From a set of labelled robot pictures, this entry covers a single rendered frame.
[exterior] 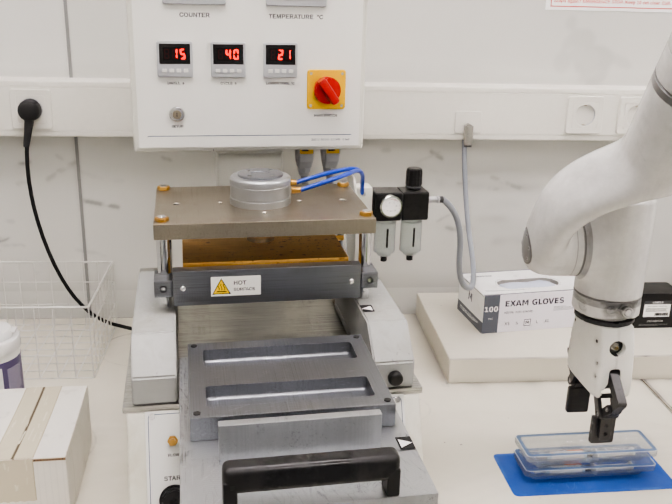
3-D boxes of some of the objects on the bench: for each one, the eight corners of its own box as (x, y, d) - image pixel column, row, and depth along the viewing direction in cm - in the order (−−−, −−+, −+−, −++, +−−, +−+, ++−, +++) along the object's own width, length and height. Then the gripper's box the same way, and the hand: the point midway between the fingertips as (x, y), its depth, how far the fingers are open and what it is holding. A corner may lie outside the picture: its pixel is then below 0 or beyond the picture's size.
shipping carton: (6, 443, 115) (-1, 386, 112) (99, 440, 116) (94, 384, 113) (-40, 527, 97) (-49, 462, 94) (70, 523, 98) (64, 459, 95)
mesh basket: (-24, 325, 152) (-33, 261, 148) (118, 324, 154) (113, 260, 150) (-71, 381, 131) (-82, 308, 127) (94, 378, 133) (89, 306, 129)
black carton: (616, 315, 153) (622, 281, 151) (661, 314, 154) (667, 281, 152) (630, 328, 147) (636, 293, 145) (677, 327, 148) (683, 293, 146)
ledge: (415, 313, 163) (416, 292, 162) (804, 308, 171) (809, 288, 170) (448, 383, 135) (450, 359, 133) (912, 373, 143) (919, 350, 141)
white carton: (456, 308, 154) (459, 272, 152) (565, 300, 159) (569, 265, 157) (480, 334, 143) (484, 295, 141) (597, 325, 148) (602, 288, 146)
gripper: (552, 282, 111) (538, 395, 117) (607, 334, 95) (587, 463, 101) (603, 281, 112) (587, 394, 118) (666, 333, 96) (644, 461, 102)
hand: (589, 417), depth 109 cm, fingers open, 7 cm apart
